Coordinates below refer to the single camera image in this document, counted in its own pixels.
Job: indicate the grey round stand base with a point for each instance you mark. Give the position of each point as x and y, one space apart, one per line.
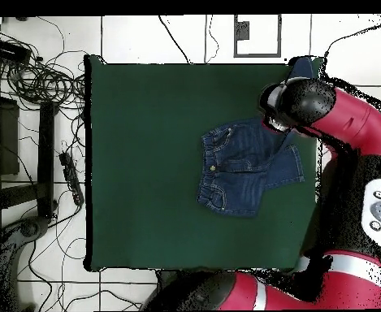
31 227

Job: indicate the grey rectangular floor frame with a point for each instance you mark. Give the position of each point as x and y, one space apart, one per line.
243 31

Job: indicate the blue denim jeans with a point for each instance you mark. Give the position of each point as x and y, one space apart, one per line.
238 169

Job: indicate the dark green table cloth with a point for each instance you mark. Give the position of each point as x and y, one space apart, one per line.
144 162

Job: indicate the black box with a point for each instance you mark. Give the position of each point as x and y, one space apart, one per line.
8 50

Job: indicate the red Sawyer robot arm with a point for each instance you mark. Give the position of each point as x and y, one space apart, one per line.
352 120

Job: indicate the black power strip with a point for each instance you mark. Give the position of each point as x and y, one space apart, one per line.
71 177

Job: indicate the black table frame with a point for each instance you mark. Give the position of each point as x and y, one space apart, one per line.
45 146

